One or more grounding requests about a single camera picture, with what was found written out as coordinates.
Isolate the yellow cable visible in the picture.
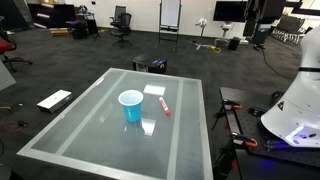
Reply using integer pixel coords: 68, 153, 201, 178
207, 44, 222, 54

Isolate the white floor stand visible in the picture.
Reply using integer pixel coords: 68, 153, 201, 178
190, 17, 214, 51

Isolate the white flat box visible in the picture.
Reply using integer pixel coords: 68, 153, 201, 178
36, 89, 74, 114

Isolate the white monitor stand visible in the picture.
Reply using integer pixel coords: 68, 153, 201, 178
214, 21, 234, 48

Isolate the yellow wooden crate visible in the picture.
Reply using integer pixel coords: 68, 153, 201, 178
49, 27, 71, 37

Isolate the black TV monitor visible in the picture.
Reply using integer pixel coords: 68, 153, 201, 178
212, 0, 248, 23

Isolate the whiteboard easel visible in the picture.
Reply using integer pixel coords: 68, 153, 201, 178
158, 0, 183, 47

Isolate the red office chair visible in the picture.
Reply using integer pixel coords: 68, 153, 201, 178
0, 15, 34, 73

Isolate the orange handled black clamp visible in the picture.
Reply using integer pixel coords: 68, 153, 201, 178
221, 98, 244, 111
229, 131, 259, 149

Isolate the black floor cable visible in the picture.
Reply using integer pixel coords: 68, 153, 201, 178
261, 48, 295, 81

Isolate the red marker pen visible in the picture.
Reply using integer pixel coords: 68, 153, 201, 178
158, 96, 172, 117

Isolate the black cluttered desk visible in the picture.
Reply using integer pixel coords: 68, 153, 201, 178
65, 4, 102, 41

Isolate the blue plastic cup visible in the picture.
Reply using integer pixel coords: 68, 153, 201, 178
117, 89, 145, 124

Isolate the black office chair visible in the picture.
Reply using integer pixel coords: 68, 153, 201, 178
109, 5, 128, 27
110, 12, 133, 48

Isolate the black waste bin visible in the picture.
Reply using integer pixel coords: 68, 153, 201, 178
227, 36, 242, 52

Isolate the black box with blue item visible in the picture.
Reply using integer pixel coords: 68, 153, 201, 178
132, 53, 168, 75

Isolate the black slatted rack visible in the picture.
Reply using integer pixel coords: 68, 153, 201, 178
271, 14, 306, 45

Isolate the grey panel board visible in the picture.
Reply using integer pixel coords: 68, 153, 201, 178
0, 61, 17, 92

